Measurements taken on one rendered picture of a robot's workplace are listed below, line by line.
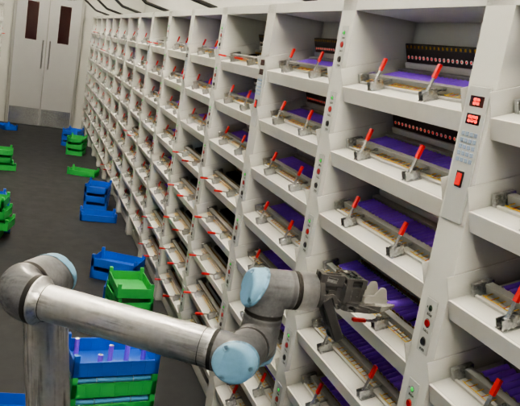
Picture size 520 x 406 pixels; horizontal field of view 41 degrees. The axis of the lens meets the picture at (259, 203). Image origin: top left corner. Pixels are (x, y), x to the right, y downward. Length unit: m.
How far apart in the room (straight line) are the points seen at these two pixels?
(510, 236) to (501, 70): 0.32
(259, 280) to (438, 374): 0.43
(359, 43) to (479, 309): 0.92
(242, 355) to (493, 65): 0.77
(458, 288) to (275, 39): 1.48
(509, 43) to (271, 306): 0.73
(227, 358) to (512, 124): 0.72
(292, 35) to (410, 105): 1.11
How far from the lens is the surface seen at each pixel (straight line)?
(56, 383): 1.86
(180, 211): 4.09
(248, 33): 3.39
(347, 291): 1.62
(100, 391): 2.52
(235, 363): 1.45
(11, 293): 1.65
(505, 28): 1.45
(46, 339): 1.82
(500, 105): 1.44
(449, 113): 1.55
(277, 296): 1.54
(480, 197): 1.45
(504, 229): 1.36
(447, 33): 1.98
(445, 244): 1.51
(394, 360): 1.68
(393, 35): 2.10
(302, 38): 2.73
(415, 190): 1.62
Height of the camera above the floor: 1.54
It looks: 12 degrees down
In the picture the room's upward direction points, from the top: 9 degrees clockwise
